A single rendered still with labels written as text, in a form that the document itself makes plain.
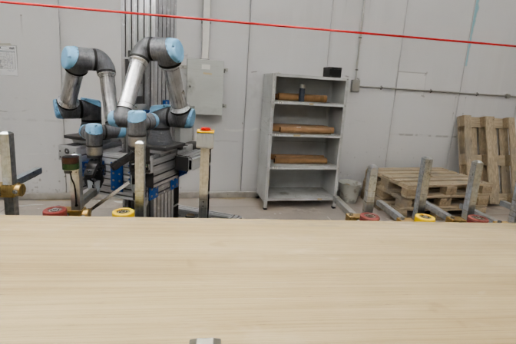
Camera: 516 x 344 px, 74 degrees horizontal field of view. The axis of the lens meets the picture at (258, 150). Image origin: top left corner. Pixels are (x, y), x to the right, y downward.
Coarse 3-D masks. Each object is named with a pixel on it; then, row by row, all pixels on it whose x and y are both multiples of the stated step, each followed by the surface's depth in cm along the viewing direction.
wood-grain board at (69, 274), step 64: (0, 256) 96; (64, 256) 98; (128, 256) 101; (192, 256) 103; (256, 256) 105; (320, 256) 108; (384, 256) 111; (448, 256) 114; (512, 256) 117; (0, 320) 72; (64, 320) 73; (128, 320) 74; (192, 320) 76; (256, 320) 77; (320, 320) 78; (384, 320) 80; (448, 320) 81; (512, 320) 83
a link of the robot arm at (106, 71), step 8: (96, 48) 182; (104, 56) 182; (104, 64) 182; (112, 64) 185; (104, 72) 182; (112, 72) 184; (104, 80) 182; (112, 80) 184; (104, 88) 182; (112, 88) 184; (104, 96) 182; (112, 96) 183; (104, 104) 182; (112, 104) 182; (104, 112) 182; (112, 128) 180; (120, 128) 183; (112, 136) 181; (120, 136) 184
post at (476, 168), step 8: (472, 160) 159; (480, 160) 157; (472, 168) 159; (480, 168) 157; (472, 176) 158; (480, 176) 158; (472, 184) 158; (472, 192) 159; (472, 200) 160; (464, 208) 163; (472, 208) 160; (464, 216) 163
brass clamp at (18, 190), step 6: (0, 186) 134; (6, 186) 134; (12, 186) 134; (18, 186) 136; (24, 186) 138; (0, 192) 134; (6, 192) 135; (12, 192) 134; (18, 192) 135; (24, 192) 139
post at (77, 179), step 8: (80, 160) 138; (80, 168) 138; (72, 176) 137; (80, 176) 138; (72, 184) 138; (80, 184) 139; (72, 192) 138; (80, 192) 139; (72, 200) 139; (80, 200) 139; (72, 208) 139; (80, 208) 140
